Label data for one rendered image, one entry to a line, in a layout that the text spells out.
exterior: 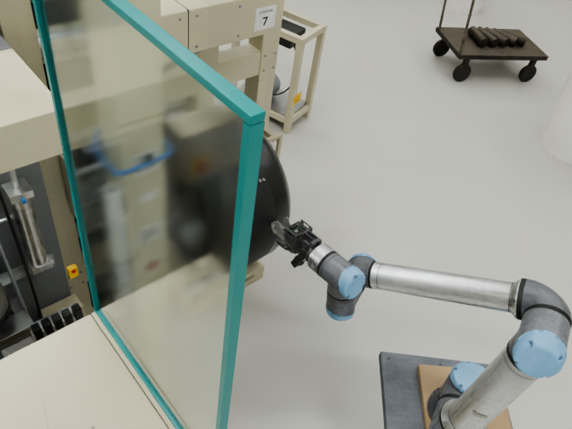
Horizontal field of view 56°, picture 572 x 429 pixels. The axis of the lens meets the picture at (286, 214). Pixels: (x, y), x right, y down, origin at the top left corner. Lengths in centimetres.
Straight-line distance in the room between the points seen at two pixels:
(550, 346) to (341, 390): 161
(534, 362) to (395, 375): 90
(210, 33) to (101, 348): 101
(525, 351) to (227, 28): 130
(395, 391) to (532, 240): 214
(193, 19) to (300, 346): 185
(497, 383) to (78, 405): 108
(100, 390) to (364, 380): 181
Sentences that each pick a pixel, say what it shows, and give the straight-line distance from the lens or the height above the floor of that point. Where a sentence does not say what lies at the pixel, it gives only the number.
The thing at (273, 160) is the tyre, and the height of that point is 141.
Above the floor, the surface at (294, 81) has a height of 47.
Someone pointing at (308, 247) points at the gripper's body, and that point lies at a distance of 165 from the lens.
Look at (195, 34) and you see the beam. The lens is 180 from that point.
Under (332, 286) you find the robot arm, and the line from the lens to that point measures 160.
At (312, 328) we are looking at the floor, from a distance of 307.
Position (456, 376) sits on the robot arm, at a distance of 203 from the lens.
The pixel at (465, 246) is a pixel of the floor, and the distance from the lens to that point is 382.
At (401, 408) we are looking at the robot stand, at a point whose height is 60.
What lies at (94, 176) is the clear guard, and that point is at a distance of 104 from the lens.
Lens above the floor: 251
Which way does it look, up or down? 44 degrees down
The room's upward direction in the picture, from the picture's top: 10 degrees clockwise
